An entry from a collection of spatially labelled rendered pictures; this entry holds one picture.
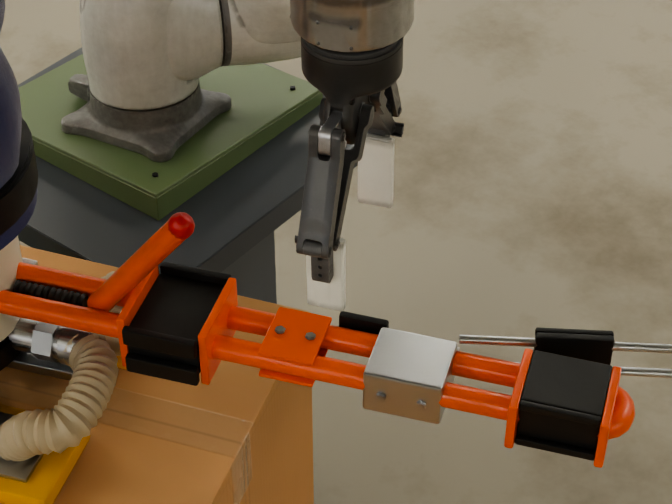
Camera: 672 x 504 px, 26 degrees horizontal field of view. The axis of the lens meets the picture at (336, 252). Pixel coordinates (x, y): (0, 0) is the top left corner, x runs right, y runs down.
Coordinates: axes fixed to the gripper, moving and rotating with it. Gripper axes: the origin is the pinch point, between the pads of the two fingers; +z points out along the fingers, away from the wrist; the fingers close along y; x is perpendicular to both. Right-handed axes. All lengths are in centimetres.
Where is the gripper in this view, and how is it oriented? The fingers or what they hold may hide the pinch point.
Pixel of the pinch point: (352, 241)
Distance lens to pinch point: 118.8
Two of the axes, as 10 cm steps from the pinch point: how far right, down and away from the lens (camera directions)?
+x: 9.5, 1.9, -2.3
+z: 0.1, 7.6, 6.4
